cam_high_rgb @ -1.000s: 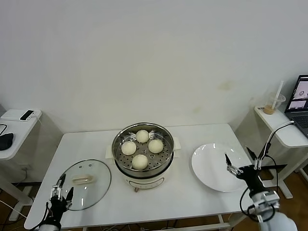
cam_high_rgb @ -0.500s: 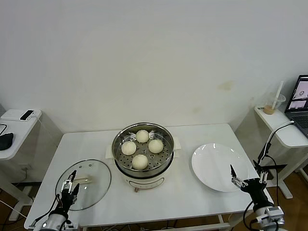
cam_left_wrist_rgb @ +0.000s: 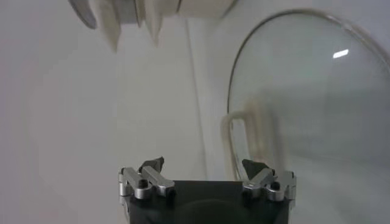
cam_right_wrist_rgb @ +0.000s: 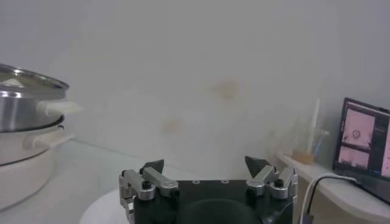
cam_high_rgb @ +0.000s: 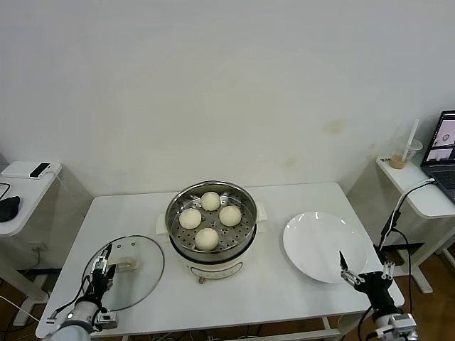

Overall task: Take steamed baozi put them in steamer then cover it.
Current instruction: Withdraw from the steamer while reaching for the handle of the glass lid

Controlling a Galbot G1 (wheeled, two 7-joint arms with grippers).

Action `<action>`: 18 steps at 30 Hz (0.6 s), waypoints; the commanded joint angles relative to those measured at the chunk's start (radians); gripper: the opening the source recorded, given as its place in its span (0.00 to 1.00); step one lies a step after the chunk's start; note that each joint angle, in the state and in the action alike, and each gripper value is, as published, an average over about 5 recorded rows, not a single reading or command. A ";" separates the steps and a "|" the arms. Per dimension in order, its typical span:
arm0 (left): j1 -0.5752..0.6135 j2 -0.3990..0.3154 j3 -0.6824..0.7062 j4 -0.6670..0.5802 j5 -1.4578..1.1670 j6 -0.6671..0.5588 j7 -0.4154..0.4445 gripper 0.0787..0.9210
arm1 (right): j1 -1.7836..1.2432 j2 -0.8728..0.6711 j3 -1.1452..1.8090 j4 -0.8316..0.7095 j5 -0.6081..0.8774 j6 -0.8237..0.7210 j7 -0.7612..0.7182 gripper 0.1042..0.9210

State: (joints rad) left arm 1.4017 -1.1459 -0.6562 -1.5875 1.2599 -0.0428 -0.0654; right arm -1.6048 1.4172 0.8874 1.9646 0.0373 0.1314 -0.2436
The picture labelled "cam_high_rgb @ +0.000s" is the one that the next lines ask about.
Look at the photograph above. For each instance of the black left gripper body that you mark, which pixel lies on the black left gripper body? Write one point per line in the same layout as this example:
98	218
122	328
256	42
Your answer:
100	286

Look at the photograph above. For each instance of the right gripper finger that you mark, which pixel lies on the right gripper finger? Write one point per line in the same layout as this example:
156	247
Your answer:
388	270
350	277

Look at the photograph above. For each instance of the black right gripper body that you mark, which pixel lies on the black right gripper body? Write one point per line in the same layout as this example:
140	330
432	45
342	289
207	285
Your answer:
377	287

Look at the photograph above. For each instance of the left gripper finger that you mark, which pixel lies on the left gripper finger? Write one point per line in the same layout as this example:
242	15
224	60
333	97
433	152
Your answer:
98	267
106	254

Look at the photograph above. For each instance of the round glass pot lid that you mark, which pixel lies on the round glass pot lid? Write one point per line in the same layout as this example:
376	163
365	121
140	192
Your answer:
142	284

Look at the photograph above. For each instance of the white steamed baozi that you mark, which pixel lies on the white steamed baozi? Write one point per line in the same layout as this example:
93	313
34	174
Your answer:
210	201
207	239
190	218
230	216

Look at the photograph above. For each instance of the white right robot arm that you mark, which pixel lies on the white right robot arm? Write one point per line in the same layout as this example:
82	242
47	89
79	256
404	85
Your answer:
384	323

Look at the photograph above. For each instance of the stainless steel steamer basket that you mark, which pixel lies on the stainless steel steamer basket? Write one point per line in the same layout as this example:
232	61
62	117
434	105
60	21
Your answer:
245	227

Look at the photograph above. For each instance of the white round plate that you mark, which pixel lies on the white round plate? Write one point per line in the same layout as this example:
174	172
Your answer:
320	248

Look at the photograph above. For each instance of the white side table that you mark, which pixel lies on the white side table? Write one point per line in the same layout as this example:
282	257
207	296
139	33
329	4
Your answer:
409	184
32	209

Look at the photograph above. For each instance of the black computer mouse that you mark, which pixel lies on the black computer mouse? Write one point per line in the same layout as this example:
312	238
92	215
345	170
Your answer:
8	209

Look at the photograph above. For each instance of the black smartphone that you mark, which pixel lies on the black smartphone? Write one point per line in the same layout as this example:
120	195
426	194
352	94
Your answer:
40	169

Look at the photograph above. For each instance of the cream electric cooker pot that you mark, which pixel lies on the cream electric cooker pot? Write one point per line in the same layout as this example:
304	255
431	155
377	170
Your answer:
213	270

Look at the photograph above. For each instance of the clear plastic drink cup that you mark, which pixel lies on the clear plastic drink cup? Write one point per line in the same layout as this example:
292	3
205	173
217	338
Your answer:
401	160

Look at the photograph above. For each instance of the open dark laptop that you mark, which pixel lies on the open dark laptop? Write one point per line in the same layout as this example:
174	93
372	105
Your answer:
442	170

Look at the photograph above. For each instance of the flat white box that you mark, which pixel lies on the flat white box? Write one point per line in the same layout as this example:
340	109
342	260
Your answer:
16	170

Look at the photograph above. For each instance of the white drinking straw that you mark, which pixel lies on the white drinking straw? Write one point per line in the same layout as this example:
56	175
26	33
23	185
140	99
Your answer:
414	131

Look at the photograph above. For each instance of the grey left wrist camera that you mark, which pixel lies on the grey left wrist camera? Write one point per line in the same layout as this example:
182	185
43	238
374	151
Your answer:
106	319

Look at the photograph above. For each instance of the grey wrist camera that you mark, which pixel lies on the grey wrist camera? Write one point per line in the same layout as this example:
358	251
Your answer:
106	319
403	325

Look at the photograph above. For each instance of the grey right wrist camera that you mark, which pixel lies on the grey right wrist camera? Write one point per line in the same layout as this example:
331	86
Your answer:
403	325

